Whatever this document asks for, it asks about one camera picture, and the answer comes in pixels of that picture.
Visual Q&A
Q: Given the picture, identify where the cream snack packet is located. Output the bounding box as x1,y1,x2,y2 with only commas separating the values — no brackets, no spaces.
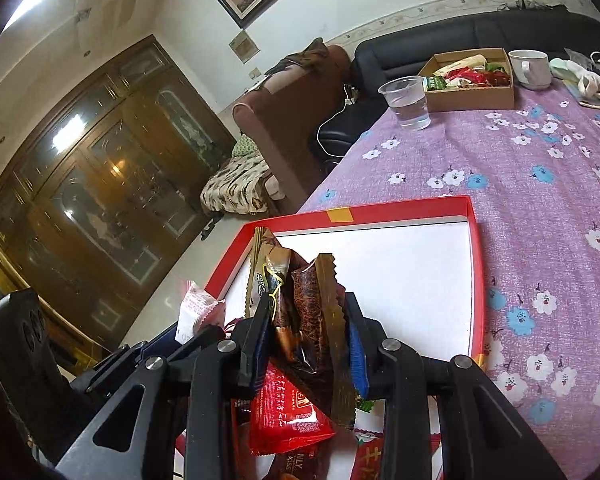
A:
435,54,489,79

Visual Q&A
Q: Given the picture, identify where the red snack packet with label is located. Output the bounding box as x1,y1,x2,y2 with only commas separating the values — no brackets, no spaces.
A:
249,362,336,456

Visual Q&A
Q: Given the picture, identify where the dark leather sofa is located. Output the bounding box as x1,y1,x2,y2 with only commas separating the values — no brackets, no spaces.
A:
307,7,600,172

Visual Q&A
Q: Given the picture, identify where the leaf print blanket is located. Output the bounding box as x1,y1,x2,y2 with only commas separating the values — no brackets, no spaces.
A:
200,137,282,219

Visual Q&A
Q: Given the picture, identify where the purple floral tablecloth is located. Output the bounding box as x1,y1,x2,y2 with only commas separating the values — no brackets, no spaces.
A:
297,77,600,480

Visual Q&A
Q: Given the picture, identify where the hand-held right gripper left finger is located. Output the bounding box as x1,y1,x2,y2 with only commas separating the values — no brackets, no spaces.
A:
55,292,277,480

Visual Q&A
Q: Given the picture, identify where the brown cardboard box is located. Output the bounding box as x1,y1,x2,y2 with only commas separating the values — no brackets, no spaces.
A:
417,48,515,112

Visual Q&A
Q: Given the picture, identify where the white ceramic mug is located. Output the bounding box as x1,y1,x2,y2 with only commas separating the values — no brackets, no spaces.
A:
508,49,554,91

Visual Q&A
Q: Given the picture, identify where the white charging cable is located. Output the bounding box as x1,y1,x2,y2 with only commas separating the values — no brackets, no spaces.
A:
316,85,362,167

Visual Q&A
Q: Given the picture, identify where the red box with white inside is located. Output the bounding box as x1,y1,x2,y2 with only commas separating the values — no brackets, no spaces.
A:
175,196,487,480

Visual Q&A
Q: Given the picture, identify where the wooden glass-door cabinet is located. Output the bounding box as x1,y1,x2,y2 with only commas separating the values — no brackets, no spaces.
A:
0,34,239,362

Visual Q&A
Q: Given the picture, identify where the dark brown snack packet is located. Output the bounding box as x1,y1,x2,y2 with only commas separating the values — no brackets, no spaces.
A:
272,252,359,429

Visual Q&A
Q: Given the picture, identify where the pink and white snack packet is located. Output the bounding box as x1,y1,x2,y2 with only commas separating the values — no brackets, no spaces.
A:
175,280,226,345

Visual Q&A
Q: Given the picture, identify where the small black object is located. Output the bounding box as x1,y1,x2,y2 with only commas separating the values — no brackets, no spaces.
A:
565,47,600,79

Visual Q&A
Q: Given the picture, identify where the gold brown snack packet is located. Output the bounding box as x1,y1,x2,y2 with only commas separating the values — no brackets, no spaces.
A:
247,226,294,319

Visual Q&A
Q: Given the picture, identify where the clear plastic cup with water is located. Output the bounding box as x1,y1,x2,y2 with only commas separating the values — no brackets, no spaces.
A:
378,75,432,132

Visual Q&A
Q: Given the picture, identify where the red and white snack packet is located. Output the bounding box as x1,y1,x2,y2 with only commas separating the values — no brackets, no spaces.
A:
350,429,442,480

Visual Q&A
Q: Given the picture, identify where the small wall plaque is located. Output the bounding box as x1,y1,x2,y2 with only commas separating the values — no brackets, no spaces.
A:
229,30,261,64

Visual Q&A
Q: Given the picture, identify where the white crumpled cloth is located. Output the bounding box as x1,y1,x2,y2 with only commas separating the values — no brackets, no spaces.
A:
550,57,600,111

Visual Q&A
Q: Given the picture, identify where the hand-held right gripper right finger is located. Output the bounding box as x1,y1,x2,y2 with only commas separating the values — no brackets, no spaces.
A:
342,290,568,480

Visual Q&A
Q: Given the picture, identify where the brown snack packet with lettering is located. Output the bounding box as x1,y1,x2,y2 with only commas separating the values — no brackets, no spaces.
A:
265,452,332,480

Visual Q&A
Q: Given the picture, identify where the dark garment on armchair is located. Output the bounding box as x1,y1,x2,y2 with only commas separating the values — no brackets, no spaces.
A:
265,37,332,87

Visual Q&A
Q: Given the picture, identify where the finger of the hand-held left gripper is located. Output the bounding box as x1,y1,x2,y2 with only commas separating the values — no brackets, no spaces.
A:
70,322,191,396

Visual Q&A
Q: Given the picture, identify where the brown armchair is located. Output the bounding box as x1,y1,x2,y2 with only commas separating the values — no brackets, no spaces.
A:
231,44,354,214

